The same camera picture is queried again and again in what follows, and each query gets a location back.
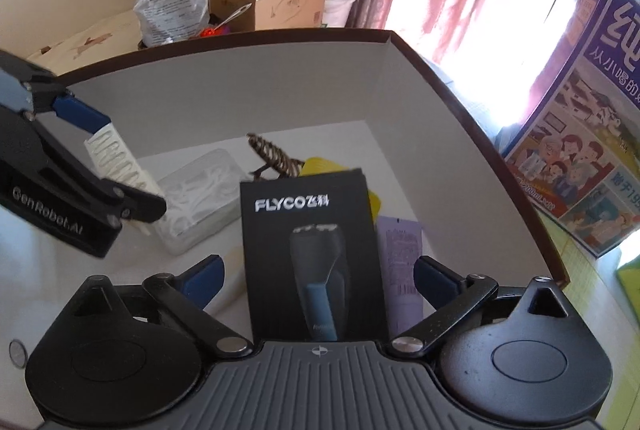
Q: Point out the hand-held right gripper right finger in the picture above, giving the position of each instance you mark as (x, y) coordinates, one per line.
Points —
(435, 277)

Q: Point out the brown storage box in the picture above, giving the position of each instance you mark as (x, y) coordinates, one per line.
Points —
(250, 85)

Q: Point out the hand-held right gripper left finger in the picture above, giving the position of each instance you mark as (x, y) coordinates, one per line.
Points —
(202, 282)

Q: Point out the clear floss pick box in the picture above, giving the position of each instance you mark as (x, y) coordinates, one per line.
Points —
(200, 195)

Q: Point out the blue printed milk carton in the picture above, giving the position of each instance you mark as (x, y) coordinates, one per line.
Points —
(585, 135)

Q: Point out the purple cosmetic tube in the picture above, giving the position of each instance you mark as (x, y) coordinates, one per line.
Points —
(400, 260)

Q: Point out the tiger striped hair claw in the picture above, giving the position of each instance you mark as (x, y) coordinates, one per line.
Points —
(272, 157)

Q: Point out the cream hair claw clip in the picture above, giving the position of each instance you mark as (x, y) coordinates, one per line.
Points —
(117, 160)

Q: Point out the clear plastic bag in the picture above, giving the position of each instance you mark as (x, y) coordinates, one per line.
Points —
(172, 0)

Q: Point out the yellow snack packet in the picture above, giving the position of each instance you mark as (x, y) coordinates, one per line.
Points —
(322, 166)

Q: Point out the black shaver box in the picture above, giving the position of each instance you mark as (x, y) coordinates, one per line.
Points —
(310, 250)

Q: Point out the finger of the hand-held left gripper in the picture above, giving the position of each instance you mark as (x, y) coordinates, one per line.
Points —
(82, 112)
(137, 207)

